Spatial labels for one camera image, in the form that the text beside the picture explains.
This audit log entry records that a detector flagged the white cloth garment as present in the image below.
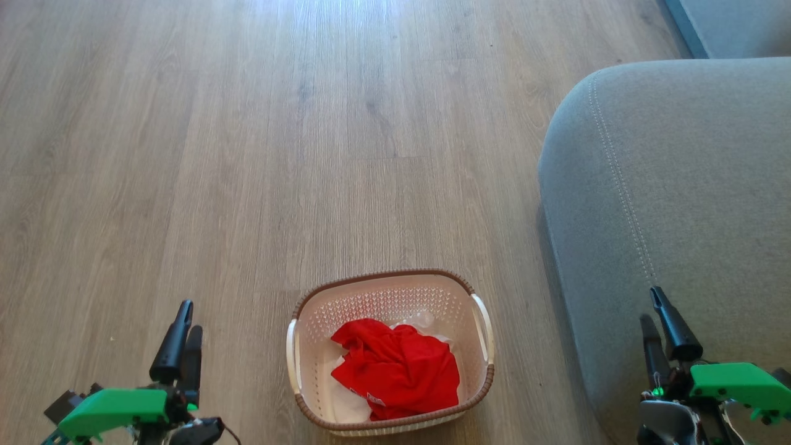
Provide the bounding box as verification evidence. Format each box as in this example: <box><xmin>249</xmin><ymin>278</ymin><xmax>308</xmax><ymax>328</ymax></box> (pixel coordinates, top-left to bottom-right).
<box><xmin>331</xmin><ymin>311</ymin><xmax>455</xmax><ymax>426</ymax></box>

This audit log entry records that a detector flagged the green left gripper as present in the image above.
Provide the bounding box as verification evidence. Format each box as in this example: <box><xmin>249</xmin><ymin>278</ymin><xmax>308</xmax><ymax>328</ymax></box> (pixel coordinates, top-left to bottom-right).
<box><xmin>57</xmin><ymin>300</ymin><xmax>203</xmax><ymax>442</ymax></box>

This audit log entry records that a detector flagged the red cloth garment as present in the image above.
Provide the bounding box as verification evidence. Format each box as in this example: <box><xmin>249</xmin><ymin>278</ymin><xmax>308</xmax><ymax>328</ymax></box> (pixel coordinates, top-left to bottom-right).
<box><xmin>331</xmin><ymin>318</ymin><xmax>461</xmax><ymax>422</ymax></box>

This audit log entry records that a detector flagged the grey fabric sofa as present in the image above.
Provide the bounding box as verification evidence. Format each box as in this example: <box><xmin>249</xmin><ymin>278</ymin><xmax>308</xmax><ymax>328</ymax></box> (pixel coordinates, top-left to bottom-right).
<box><xmin>538</xmin><ymin>57</ymin><xmax>791</xmax><ymax>445</ymax></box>

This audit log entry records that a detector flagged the cream plastic laundry basket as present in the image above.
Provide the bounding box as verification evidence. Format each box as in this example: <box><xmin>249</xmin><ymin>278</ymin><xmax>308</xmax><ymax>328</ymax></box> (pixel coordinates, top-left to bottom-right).
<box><xmin>286</xmin><ymin>269</ymin><xmax>496</xmax><ymax>437</ymax></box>

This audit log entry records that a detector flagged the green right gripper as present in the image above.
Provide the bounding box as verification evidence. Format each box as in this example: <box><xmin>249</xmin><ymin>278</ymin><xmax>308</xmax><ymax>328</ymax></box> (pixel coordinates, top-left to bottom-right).
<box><xmin>640</xmin><ymin>286</ymin><xmax>791</xmax><ymax>425</ymax></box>

